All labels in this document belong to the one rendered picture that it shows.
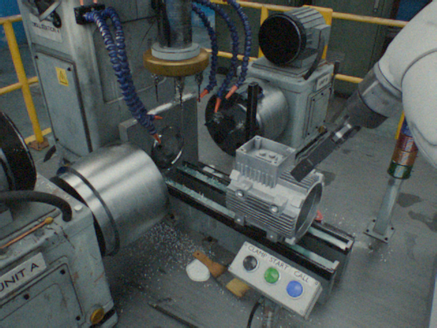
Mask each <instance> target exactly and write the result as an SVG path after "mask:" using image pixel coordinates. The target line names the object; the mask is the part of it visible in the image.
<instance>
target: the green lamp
mask: <svg viewBox="0 0 437 328"><path fill-rule="evenodd" d="M412 167H413V165H400V164H399V163H396V162H395V161H394V160H393V159H391V163H390V165H389V173H390V174H392V175H393V176H395V177H398V178H407V177H409V175H410V172H411V170H412Z"/></svg>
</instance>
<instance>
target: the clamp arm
mask: <svg viewBox="0 0 437 328"><path fill-rule="evenodd" d="M258 90H259V83H257V82H252V83H250V84H248V88H247V89H246V92H247V93H248V94H247V108H246V133H245V136H244V139H245V143H247V142H249V141H250V140H252V139H253V138H254V137H255V129H256V119H257V100H258Z"/></svg>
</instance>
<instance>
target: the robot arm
mask: <svg viewBox="0 0 437 328"><path fill-rule="evenodd" d="M346 108H347V110H348V113H347V114H346V116H343V117H342V118H341V119H340V121H339V122H338V125H336V127H334V128H333V129H332V130H331V131H330V135H329V136H328V137H327V138H326V139H325V140H324V141H323V142H322V143H321V144H320V145H319V146H318V147H317V148H316V149H315V150H314V151H313V152H312V153H310V154H307V153H305V154H304V156H305V158H304V159H303V160H302V161H301V162H300V163H299V164H297V166H295V168H294V169H293V170H292V171H291V172H290V174H291V175H292V176H293V177H294V178H295V179H296V180H297V181H298V182H300V181H301V180H302V179H303V178H304V177H305V176H307V175H308V174H309V173H310V172H311V171H312V170H313V169H315V168H316V167H317V166H318V165H319V164H320V163H321V162H322V161H323V160H324V159H325V158H326V157H327V156H328V155H329V154H330V153H331V152H332V151H334V149H335V150H336V151H337V150H338V149H339V146H338V145H339V144H343V143H344V142H346V141H347V140H348V139H349V138H350V137H352V136H354V135H355V134H357V132H359V131H360V130H361V129H362V128H363V127H365V128H369V129H375V128H378V127H379V126H380V125H381V124H382V123H383V122H384V121H385V120H387V119H388V118H389V117H395V116H397V115H399V113H400V112H402V111H403V110H404V115H405V118H406V122H407V125H408V128H409V130H410V133H411V135H412V138H413V139H414V142H415V144H416V145H417V148H418V149H419V151H420V152H421V154H422V155H423V157H424V158H425V159H426V160H427V161H428V162H429V163H430V164H431V165H432V166H433V167H435V168H436V169H437V0H434V1H433V2H431V3H430V4H429V5H428V6H427V7H425V8H424V9H423V10H421V11H420V12H419V13H418V14H417V15H416V16H415V17H414V18H413V19H412V20H411V21H410V22H409V23H408V24H407V25H406V26H405V27H404V28H403V29H402V30H401V31H400V33H399V34H398V35H397V36H396V37H395V39H393V41H392V42H391V43H390V44H389V46H388V48H387V50H386V52H385V53H384V55H383V56H382V57H381V59H380V60H379V61H378V62H377V63H376V64H375V66H374V67H373V68H372V69H371V70H370V71H369V72H368V73H367V75H366V76H365V78H364V79H363V80H362V81H361V82H359V83H358V89H357V90H356V91H355V93H353V95H351V97H349V99H348V100H347V102H346Z"/></svg>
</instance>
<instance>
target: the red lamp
mask: <svg viewBox="0 0 437 328"><path fill-rule="evenodd" d="M396 144H397V146H398V147H399V148H401V149H402V150H405V151H408V152H415V151H417V150H419V149H418V148H417V145H416V144H415V142H414V139H413V138H412V137H411V136H407V135H405V134H403V133H402V132H401V130H400V133H399V137H398V140H397V143H396Z"/></svg>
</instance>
